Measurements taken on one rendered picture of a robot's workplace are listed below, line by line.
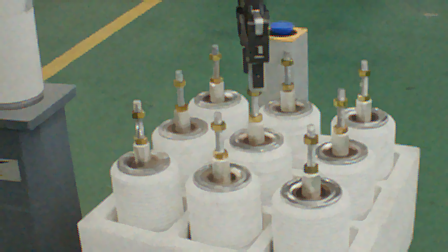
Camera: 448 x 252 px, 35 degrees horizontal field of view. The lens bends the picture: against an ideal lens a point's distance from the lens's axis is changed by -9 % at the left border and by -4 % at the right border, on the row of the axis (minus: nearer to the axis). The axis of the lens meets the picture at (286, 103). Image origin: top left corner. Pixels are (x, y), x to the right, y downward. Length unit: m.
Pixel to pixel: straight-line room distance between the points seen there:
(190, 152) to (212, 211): 0.16
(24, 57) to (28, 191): 0.20
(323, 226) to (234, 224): 0.12
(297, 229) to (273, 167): 0.16
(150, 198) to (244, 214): 0.13
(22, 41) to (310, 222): 0.49
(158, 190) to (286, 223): 0.18
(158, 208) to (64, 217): 0.25
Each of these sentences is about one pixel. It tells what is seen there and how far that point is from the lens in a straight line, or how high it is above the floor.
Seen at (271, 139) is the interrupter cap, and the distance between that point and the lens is 1.04.
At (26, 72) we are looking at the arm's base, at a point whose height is 0.35.
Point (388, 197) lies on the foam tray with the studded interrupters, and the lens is 1.04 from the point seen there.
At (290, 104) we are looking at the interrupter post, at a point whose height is 0.26.
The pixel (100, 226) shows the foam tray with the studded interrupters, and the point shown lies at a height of 0.18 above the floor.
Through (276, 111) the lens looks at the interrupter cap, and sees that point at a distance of 1.12.
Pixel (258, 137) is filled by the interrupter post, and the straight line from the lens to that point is 1.02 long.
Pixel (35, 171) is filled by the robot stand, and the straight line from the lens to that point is 1.12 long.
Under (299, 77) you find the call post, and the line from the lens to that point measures 1.29.
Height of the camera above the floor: 0.69
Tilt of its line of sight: 22 degrees down
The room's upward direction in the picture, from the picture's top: 1 degrees counter-clockwise
